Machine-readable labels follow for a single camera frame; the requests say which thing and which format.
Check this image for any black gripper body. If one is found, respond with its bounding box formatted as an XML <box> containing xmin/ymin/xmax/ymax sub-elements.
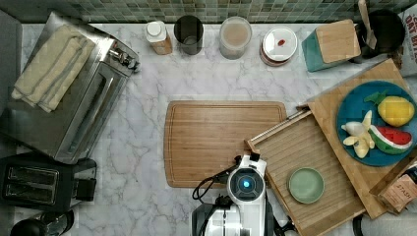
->
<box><xmin>234</xmin><ymin>152</ymin><xmax>260</xmax><ymax>165</ymax></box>

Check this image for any wooden drawer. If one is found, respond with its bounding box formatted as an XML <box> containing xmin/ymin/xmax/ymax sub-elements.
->
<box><xmin>246</xmin><ymin>109</ymin><xmax>365</xmax><ymax>236</ymax></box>

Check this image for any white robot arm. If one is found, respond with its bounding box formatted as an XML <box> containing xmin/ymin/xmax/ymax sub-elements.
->
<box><xmin>191</xmin><ymin>152</ymin><xmax>274</xmax><ymax>236</ymax></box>

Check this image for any wooden drawer cabinet top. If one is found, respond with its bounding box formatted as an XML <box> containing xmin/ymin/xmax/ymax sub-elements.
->
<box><xmin>308</xmin><ymin>59</ymin><xmax>416</xmax><ymax>219</ymax></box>

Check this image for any wooden cutting board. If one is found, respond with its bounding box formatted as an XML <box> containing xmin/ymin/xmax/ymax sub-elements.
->
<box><xmin>163</xmin><ymin>100</ymin><xmax>287</xmax><ymax>188</ymax></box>

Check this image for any green ceramic plate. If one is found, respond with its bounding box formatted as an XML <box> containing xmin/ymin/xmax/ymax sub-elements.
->
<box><xmin>287</xmin><ymin>167</ymin><xmax>326</xmax><ymax>205</ymax></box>

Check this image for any toy banana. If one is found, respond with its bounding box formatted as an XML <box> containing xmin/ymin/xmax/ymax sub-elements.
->
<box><xmin>341</xmin><ymin>110</ymin><xmax>375</xmax><ymax>158</ymax></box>

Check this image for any blue plate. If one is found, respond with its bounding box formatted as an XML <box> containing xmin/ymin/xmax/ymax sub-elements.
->
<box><xmin>336</xmin><ymin>81</ymin><xmax>416</xmax><ymax>166</ymax></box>

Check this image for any white lidded round container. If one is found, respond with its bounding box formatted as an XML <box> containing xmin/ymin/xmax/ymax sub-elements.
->
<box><xmin>260</xmin><ymin>27</ymin><xmax>298</xmax><ymax>67</ymax></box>

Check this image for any glass jar with powder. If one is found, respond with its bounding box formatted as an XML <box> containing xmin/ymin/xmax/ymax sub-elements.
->
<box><xmin>219</xmin><ymin>17</ymin><xmax>252</xmax><ymax>60</ymax></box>

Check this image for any teal box wooden lid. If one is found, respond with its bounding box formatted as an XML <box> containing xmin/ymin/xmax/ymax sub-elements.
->
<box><xmin>302</xmin><ymin>20</ymin><xmax>361</xmax><ymax>72</ymax></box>

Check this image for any toy watermelon slice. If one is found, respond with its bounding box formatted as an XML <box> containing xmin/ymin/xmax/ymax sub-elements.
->
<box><xmin>368</xmin><ymin>125</ymin><xmax>413</xmax><ymax>154</ymax></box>

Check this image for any dark metal cup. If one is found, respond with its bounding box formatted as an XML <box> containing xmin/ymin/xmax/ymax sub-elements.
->
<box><xmin>174</xmin><ymin>16</ymin><xmax>204</xmax><ymax>55</ymax></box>

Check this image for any toy lemon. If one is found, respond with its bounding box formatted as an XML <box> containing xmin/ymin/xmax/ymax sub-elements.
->
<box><xmin>378</xmin><ymin>96</ymin><xmax>415</xmax><ymax>127</ymax></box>

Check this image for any stash tea box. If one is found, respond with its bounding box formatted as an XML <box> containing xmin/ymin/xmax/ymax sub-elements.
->
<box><xmin>379</xmin><ymin>165</ymin><xmax>417</xmax><ymax>214</ymax></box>

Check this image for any white capped spice bottle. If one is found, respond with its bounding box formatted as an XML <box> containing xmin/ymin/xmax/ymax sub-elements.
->
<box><xmin>146</xmin><ymin>21</ymin><xmax>172</xmax><ymax>55</ymax></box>

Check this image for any wooden spatula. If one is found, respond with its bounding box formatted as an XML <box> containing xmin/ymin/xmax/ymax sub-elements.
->
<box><xmin>358</xmin><ymin>0</ymin><xmax>377</xmax><ymax>49</ymax></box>

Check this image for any black utensil holder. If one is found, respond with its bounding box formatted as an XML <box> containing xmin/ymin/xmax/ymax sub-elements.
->
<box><xmin>351</xmin><ymin>9</ymin><xmax>405</xmax><ymax>64</ymax></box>

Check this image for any stainless toaster oven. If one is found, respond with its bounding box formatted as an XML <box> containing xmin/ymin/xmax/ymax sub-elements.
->
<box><xmin>1</xmin><ymin>12</ymin><xmax>140</xmax><ymax>164</ymax></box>

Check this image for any oat bag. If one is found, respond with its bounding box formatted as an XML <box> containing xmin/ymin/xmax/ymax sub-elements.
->
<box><xmin>400</xmin><ymin>4</ymin><xmax>417</xmax><ymax>78</ymax></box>

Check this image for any black kettle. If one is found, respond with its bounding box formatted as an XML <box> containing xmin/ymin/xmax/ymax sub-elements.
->
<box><xmin>10</xmin><ymin>210</ymin><xmax>75</xmax><ymax>236</ymax></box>

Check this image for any beige folded towel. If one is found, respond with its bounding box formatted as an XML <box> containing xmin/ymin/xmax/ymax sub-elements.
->
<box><xmin>11</xmin><ymin>25</ymin><xmax>95</xmax><ymax>112</ymax></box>

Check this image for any black slot toaster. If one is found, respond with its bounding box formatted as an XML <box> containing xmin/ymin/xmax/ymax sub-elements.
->
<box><xmin>0</xmin><ymin>152</ymin><xmax>96</xmax><ymax>212</ymax></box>

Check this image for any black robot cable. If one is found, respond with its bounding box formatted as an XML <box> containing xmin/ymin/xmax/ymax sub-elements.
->
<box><xmin>192</xmin><ymin>163</ymin><xmax>240</xmax><ymax>205</ymax></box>

